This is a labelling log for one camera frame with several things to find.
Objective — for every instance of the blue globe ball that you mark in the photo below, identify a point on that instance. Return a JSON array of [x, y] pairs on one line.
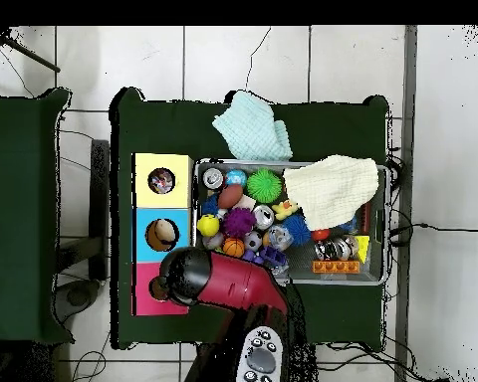
[[236, 177]]

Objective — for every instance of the purple spiky ball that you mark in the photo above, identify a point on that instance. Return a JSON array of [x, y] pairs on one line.
[[238, 223]]

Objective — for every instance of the cream knitted cloth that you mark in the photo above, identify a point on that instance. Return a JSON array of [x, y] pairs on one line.
[[331, 191]]

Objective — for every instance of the silver drink can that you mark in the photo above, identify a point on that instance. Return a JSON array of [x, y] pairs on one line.
[[213, 177]]

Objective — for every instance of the green cloth side table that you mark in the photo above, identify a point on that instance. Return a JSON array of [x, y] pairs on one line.
[[20, 231]]

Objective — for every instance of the yellow smiley face ball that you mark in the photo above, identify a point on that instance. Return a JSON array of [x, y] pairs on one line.
[[208, 225]]

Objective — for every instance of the mint green knitted cloth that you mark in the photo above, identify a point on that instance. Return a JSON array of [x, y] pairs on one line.
[[251, 127]]

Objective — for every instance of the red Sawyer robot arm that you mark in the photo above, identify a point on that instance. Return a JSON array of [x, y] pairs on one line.
[[231, 282]]

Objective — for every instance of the white ball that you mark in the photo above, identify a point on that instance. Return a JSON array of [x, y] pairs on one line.
[[165, 231]]

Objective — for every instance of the orange plastic tray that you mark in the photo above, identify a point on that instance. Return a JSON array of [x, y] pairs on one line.
[[337, 267]]

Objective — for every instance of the red ball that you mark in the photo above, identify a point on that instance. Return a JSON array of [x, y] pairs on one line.
[[321, 234]]

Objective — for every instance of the yellow cheese wedge toy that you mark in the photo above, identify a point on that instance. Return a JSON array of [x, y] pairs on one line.
[[362, 247]]

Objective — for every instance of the white multicolour print cloth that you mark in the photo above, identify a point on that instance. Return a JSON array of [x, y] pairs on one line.
[[162, 181]]

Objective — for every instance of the orange toy basketball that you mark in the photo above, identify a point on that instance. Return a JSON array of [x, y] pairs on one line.
[[233, 247]]

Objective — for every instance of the green spiky ball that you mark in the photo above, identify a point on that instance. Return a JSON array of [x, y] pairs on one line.
[[263, 185]]

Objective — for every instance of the wooden box with three holes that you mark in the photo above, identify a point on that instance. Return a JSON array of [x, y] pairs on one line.
[[147, 211]]

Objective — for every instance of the yellow duck plush toy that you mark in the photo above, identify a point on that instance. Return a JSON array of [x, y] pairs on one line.
[[285, 208]]

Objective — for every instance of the blue spiky ball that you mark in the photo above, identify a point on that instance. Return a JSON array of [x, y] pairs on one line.
[[296, 227]]

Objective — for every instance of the brown toy football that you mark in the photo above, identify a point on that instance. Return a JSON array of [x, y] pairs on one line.
[[230, 196]]

